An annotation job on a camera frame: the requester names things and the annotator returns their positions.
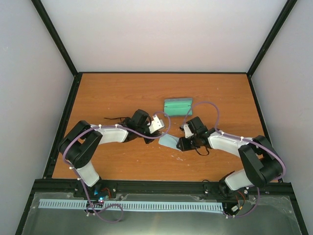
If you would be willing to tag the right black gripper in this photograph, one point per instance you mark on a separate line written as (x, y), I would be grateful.
(184, 146)

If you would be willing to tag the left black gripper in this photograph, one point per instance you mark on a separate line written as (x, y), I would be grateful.
(154, 134)

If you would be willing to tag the light blue cleaning cloth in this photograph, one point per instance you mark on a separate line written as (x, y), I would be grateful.
(169, 141)

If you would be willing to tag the black sunglasses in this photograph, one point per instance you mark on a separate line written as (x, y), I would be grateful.
(115, 119)

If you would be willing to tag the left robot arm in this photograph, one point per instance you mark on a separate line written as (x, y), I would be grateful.
(80, 144)

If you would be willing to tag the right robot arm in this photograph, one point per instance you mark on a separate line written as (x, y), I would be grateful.
(261, 163)

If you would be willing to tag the left controller board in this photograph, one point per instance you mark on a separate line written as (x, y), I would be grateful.
(102, 194)

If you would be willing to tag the right controller connector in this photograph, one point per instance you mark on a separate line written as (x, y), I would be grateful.
(239, 199)

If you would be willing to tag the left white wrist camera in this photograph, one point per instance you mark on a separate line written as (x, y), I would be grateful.
(156, 124)

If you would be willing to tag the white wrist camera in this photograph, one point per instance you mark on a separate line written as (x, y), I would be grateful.
(156, 124)
(187, 131)

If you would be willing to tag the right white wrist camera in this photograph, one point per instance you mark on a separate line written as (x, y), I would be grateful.
(187, 131)

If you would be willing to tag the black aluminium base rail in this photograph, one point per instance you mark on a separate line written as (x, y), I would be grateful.
(204, 190)

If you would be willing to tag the light blue cable duct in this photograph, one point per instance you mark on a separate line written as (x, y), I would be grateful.
(133, 206)

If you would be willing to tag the black enclosure frame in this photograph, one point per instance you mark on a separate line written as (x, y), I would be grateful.
(77, 76)

